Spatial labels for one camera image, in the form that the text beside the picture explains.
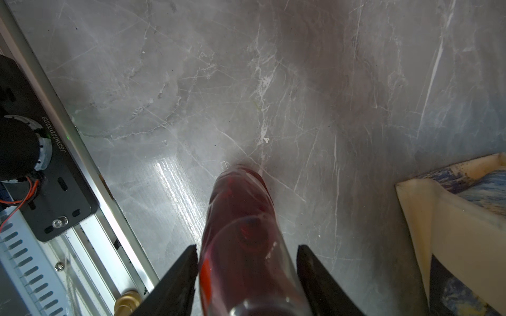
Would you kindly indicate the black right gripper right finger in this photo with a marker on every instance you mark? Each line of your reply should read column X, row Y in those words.
column 323, row 293

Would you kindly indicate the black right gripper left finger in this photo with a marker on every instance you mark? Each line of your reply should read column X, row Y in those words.
column 174, row 294

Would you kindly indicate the brass knob on rail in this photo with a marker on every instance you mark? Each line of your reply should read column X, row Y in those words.
column 127, row 303

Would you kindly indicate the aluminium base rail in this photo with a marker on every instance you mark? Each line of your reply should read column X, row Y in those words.
column 66, row 246

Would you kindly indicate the starry night canvas tote bag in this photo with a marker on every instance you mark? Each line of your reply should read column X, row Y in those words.
column 456, row 218

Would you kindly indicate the dark red soap bottle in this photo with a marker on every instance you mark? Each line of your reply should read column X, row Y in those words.
column 244, row 265

